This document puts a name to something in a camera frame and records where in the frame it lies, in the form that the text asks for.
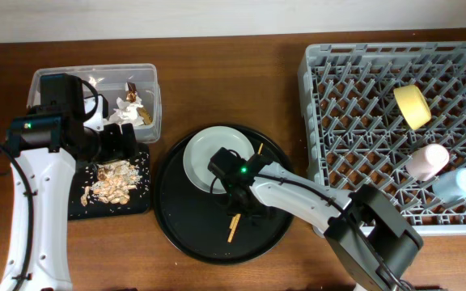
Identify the wooden chopstick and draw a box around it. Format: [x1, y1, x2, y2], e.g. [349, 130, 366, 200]
[227, 225, 238, 243]
[229, 142, 265, 230]

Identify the white tissue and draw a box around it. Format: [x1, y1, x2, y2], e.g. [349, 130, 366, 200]
[104, 97, 145, 126]

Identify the grey round plate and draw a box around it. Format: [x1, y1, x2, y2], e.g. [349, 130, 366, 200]
[183, 126, 254, 192]

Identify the pink cup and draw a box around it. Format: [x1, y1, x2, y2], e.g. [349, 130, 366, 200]
[405, 143, 450, 181]

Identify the yellow bowl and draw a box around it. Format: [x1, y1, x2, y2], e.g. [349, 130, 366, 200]
[393, 85, 431, 130]

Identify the light blue cup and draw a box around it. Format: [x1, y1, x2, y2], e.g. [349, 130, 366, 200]
[432, 167, 466, 203]

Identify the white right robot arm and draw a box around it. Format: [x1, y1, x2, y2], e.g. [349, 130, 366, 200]
[207, 148, 423, 290]

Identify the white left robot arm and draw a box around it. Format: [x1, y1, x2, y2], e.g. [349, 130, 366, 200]
[0, 74, 138, 290]

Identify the clear plastic waste bin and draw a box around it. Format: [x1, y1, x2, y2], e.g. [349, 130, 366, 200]
[27, 64, 162, 143]

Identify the grey dishwasher rack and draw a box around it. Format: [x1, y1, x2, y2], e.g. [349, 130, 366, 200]
[298, 42, 466, 236]

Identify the food scraps and rice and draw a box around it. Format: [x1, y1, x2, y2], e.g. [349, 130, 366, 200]
[80, 160, 142, 207]

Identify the round black serving tray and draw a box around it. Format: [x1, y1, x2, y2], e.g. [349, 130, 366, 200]
[151, 131, 294, 265]

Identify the brown wrapper scrap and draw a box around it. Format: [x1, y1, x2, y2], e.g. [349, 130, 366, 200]
[125, 82, 153, 125]

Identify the black rectangular tray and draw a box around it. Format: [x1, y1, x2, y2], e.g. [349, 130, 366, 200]
[68, 144, 150, 221]

